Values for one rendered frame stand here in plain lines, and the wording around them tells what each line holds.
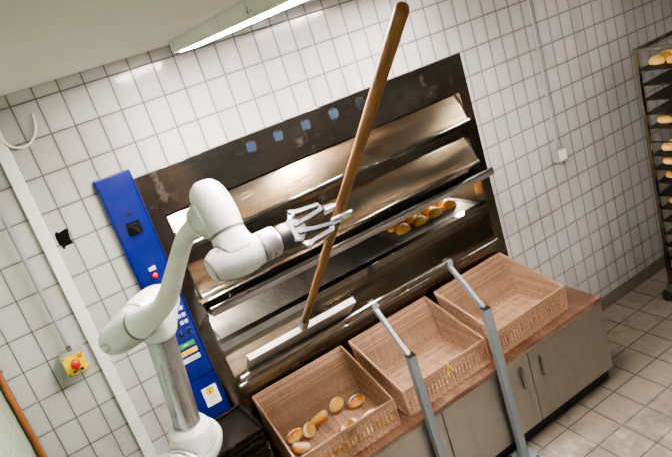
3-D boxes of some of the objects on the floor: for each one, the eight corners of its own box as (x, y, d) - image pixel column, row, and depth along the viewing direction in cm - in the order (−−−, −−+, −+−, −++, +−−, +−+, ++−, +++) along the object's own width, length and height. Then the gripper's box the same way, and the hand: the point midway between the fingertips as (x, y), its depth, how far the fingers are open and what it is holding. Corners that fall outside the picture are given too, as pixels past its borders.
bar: (318, 568, 296) (238, 373, 263) (502, 431, 346) (454, 252, 312) (349, 613, 269) (263, 402, 236) (543, 457, 318) (495, 265, 285)
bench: (226, 574, 310) (185, 488, 294) (546, 349, 405) (529, 274, 388) (264, 659, 261) (218, 562, 245) (619, 380, 355) (603, 296, 339)
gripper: (263, 224, 173) (331, 193, 183) (290, 268, 168) (359, 234, 177) (264, 211, 167) (335, 180, 176) (292, 256, 161) (364, 222, 170)
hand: (337, 211), depth 175 cm, fingers closed on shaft, 3 cm apart
